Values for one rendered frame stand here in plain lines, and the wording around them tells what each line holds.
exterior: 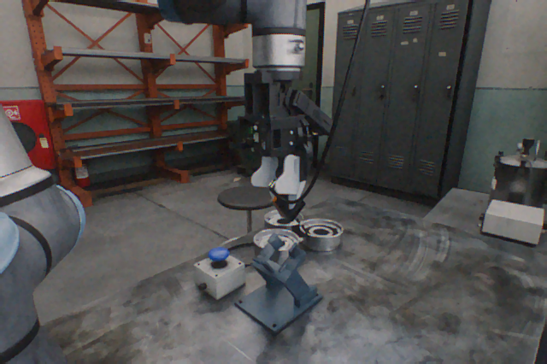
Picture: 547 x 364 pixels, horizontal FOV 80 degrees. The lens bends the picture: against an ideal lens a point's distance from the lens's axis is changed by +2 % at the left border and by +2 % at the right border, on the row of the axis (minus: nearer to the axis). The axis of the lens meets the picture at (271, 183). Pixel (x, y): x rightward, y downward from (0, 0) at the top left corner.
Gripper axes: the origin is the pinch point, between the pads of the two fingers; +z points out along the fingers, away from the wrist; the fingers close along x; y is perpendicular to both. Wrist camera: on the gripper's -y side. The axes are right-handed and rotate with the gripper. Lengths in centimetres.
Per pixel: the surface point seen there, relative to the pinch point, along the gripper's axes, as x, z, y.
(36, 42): -362, -54, -44
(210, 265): -12.7, 15.2, 7.3
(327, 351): 12.9, 19.7, 4.8
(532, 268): 31, 20, -44
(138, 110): -387, 17, -145
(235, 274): -8.4, 16.5, 4.8
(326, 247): -4.3, 18.3, -19.0
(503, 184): 13, 19, -108
